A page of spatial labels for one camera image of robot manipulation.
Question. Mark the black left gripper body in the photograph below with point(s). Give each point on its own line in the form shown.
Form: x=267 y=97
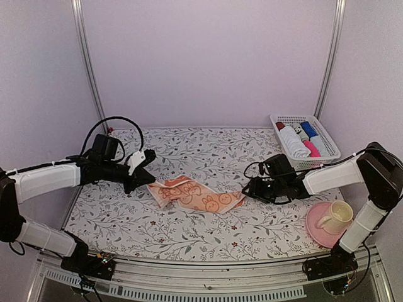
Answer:
x=109 y=172

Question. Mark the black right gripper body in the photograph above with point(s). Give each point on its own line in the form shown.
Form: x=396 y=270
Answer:
x=270 y=192

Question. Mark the light blue terry towel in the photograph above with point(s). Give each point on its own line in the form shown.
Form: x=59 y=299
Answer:
x=293 y=143

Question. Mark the orange patterned towel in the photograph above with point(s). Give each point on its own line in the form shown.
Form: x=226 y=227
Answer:
x=193 y=195

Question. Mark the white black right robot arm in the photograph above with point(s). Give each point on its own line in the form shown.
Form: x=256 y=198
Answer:
x=379 y=170

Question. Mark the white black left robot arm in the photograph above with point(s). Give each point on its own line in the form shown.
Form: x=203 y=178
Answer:
x=55 y=179

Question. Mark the pink saucer plate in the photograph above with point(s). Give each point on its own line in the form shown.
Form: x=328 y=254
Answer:
x=319 y=235

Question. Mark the pink rolled towel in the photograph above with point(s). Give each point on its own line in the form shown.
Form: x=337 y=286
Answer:
x=312 y=148

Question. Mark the white perforated plastic basket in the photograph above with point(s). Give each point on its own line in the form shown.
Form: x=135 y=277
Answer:
x=306 y=162

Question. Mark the floral table cover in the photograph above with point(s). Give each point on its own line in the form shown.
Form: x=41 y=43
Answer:
x=134 y=225

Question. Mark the pale blue rolled towel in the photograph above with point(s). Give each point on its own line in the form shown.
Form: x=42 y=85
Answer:
x=320 y=146

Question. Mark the dark blue rolled towel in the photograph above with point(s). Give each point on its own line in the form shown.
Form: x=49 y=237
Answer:
x=308 y=129

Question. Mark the panda print rolled towel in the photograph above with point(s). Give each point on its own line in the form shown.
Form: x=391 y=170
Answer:
x=300 y=132

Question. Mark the cream ceramic mug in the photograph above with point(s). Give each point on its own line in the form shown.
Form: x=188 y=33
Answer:
x=336 y=218

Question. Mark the dark red rolled towel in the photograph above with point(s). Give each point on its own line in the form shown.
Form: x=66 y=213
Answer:
x=280 y=126

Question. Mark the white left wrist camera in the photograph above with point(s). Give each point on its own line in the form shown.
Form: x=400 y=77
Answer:
x=140 y=158

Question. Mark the aluminium front rail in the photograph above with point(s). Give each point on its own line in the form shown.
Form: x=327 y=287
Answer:
x=137 y=279

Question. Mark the left aluminium frame post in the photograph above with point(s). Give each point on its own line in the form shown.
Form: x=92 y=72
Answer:
x=78 y=16

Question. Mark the aluminium frame post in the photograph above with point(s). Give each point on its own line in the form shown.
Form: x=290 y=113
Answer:
x=336 y=33
x=78 y=16

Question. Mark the right aluminium frame post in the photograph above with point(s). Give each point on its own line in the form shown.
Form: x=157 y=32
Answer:
x=336 y=33

